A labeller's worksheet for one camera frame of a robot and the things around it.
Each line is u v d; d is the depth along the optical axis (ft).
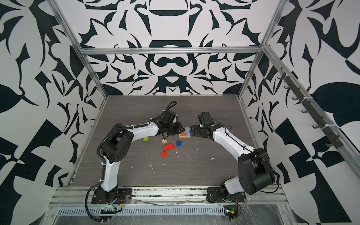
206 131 2.09
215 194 2.44
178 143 3.09
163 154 2.93
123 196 2.43
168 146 2.93
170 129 2.68
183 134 3.10
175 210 2.34
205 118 2.25
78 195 2.52
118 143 1.73
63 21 2.55
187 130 3.17
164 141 3.08
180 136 3.15
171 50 3.03
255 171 1.41
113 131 1.82
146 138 3.00
